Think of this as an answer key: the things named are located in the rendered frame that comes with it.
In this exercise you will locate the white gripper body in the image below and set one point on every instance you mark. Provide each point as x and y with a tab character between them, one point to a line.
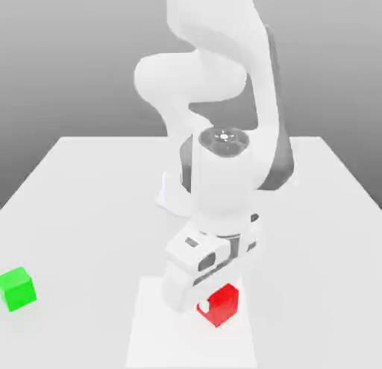
179	288

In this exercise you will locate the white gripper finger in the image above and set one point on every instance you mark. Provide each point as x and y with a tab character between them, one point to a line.
205	305

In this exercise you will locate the small red cube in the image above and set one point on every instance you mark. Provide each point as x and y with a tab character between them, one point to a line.
223	306

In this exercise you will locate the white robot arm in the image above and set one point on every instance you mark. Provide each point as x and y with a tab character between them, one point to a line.
220	181

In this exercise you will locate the small green cube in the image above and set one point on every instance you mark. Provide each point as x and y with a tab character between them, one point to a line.
18	290

